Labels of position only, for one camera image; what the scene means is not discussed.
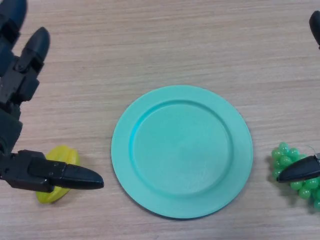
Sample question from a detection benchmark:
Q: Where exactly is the green grapes bunch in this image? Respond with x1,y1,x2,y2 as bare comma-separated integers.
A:
271,141,320,211

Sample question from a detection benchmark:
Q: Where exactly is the yellow starfruit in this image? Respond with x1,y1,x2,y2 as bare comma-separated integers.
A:
35,145,81,205

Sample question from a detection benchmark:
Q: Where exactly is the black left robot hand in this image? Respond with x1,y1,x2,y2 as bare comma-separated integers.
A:
0,0,105,193

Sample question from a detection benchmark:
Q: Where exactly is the green round plate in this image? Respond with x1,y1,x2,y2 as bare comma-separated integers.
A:
111,85,254,220

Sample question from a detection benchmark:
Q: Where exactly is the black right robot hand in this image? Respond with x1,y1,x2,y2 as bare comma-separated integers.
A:
276,10,320,184

